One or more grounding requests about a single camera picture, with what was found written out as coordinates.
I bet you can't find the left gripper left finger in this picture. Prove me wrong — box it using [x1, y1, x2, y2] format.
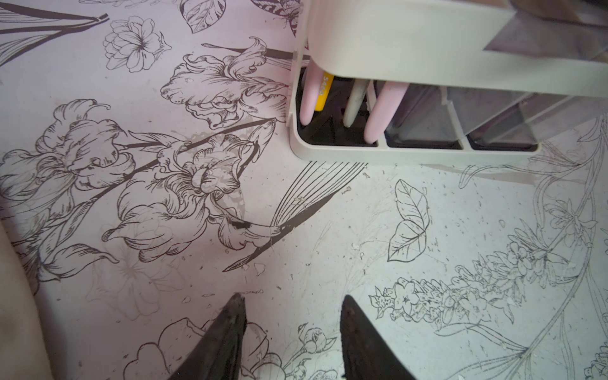
[169, 293, 247, 380]

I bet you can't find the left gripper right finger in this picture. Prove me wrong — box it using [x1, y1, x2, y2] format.
[340, 295, 416, 380]

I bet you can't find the pink toothbrush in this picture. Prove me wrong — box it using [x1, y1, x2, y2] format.
[364, 82, 410, 144]
[299, 60, 324, 126]

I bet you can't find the white toothbrush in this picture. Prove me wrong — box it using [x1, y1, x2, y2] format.
[343, 79, 370, 128]

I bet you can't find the yellow toothbrush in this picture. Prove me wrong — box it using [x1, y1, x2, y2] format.
[314, 71, 334, 112]

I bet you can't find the cream toothbrush holder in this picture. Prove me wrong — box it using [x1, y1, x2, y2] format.
[288, 1, 607, 165]

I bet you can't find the beige gardening glove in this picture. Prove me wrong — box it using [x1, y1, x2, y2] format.
[1, 230, 53, 379]

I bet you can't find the smoky clear cup left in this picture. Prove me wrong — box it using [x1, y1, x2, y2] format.
[386, 1, 607, 150]

